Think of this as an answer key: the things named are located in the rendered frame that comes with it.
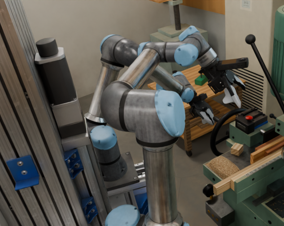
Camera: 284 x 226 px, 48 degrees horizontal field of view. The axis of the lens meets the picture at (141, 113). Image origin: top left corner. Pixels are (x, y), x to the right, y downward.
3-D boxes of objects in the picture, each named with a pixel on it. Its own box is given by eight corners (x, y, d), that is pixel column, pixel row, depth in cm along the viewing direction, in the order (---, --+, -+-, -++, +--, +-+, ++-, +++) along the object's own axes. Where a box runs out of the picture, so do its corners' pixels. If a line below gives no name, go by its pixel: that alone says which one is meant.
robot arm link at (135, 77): (88, 136, 89) (146, 62, 126) (124, 140, 84) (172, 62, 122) (77, 101, 82) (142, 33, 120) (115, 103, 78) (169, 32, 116)
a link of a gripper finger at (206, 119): (210, 129, 168) (201, 115, 172) (213, 123, 163) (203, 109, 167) (205, 131, 167) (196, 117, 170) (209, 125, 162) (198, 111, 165)
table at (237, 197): (284, 115, 167) (285, 105, 164) (340, 143, 143) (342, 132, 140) (190, 163, 147) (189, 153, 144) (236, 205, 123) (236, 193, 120)
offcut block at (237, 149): (238, 156, 137) (238, 150, 135) (230, 153, 139) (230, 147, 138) (243, 150, 139) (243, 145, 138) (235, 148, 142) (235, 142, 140)
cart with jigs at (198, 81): (206, 107, 341) (203, 51, 308) (244, 131, 296) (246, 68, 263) (154, 131, 319) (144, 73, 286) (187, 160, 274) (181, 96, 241)
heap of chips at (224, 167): (221, 155, 139) (221, 149, 137) (244, 173, 128) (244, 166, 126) (204, 164, 136) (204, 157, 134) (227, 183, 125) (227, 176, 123)
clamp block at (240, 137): (251, 127, 158) (252, 112, 153) (273, 140, 147) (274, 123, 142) (228, 138, 153) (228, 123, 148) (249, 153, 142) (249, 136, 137)
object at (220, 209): (217, 205, 161) (217, 193, 157) (234, 221, 152) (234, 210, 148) (204, 212, 159) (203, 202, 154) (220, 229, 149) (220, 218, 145)
